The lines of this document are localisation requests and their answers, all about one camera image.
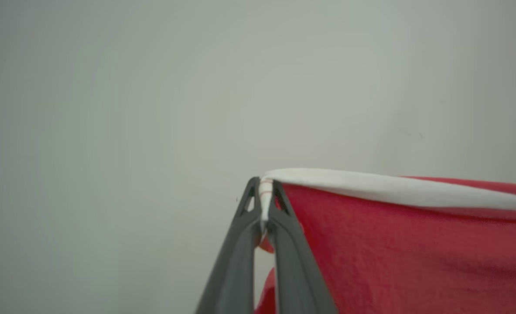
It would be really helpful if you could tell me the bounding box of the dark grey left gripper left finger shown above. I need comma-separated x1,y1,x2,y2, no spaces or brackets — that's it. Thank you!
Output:
195,177,263,314

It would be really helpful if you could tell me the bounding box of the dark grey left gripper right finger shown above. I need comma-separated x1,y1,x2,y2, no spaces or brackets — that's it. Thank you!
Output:
268,180,339,314

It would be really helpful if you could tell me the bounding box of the red white garment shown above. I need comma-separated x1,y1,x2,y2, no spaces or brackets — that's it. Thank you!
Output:
254,168,516,314

